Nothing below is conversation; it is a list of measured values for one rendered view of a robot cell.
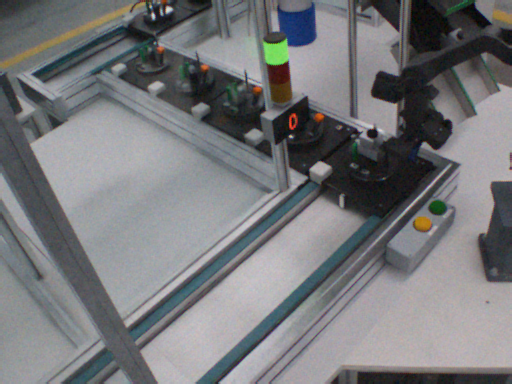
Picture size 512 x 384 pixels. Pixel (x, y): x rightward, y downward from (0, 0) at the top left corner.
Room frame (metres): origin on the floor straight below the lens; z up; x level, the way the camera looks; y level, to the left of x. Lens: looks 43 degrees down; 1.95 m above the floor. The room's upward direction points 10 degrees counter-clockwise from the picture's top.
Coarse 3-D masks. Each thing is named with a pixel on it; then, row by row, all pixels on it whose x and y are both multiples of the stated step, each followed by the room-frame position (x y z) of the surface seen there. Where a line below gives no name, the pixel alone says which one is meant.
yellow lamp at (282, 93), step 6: (270, 84) 1.02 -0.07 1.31; (282, 84) 1.01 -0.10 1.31; (288, 84) 1.01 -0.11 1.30; (270, 90) 1.03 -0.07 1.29; (276, 90) 1.01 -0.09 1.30; (282, 90) 1.01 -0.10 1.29; (288, 90) 1.01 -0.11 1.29; (276, 96) 1.01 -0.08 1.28; (282, 96) 1.01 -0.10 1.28; (288, 96) 1.01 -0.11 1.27; (276, 102) 1.01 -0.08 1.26; (282, 102) 1.01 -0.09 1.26
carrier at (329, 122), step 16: (304, 128) 1.25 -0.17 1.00; (320, 128) 1.24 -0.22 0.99; (352, 128) 1.24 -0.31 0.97; (288, 144) 1.20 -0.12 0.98; (304, 144) 1.19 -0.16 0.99; (320, 144) 1.20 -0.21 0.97; (336, 144) 1.18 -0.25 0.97; (288, 160) 1.15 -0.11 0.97; (304, 160) 1.14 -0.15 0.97; (320, 160) 1.13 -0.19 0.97
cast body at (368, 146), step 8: (360, 136) 1.06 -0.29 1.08; (368, 136) 1.05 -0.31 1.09; (376, 136) 1.04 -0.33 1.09; (360, 144) 1.06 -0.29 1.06; (368, 144) 1.04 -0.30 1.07; (376, 144) 1.04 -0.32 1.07; (360, 152) 1.06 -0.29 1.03; (368, 152) 1.04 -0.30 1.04; (376, 152) 1.02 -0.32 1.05; (376, 160) 1.02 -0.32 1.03
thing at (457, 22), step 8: (464, 8) 1.37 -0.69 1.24; (472, 8) 1.36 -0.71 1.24; (448, 16) 1.34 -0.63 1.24; (456, 16) 1.34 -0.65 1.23; (464, 16) 1.34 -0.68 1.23; (472, 16) 1.34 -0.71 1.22; (480, 16) 1.33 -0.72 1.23; (456, 24) 1.31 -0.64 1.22; (464, 24) 1.31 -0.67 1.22; (472, 24) 1.31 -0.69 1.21; (480, 24) 1.32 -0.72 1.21; (488, 24) 1.30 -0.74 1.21; (472, 32) 1.29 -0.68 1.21
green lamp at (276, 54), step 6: (264, 42) 1.03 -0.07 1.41; (282, 42) 1.01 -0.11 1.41; (264, 48) 1.03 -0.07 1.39; (270, 48) 1.01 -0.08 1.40; (276, 48) 1.01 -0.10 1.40; (282, 48) 1.01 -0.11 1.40; (270, 54) 1.01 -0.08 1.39; (276, 54) 1.01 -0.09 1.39; (282, 54) 1.01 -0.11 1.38; (270, 60) 1.01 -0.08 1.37; (276, 60) 1.01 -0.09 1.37; (282, 60) 1.01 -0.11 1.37
